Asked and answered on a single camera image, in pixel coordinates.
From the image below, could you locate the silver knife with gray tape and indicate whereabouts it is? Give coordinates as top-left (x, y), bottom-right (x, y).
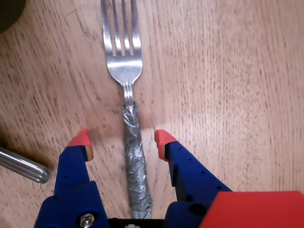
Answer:
top-left (0, 147), bottom-right (50, 184)

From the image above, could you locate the gray glass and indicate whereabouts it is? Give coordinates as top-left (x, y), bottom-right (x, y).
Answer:
top-left (0, 0), bottom-right (27, 33)

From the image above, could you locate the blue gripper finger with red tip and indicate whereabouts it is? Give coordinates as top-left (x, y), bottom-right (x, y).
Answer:
top-left (153, 129), bottom-right (233, 228)
top-left (34, 128), bottom-right (110, 228)

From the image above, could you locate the silver fork with gray tape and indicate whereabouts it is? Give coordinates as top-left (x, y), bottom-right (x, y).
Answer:
top-left (100, 0), bottom-right (153, 219)

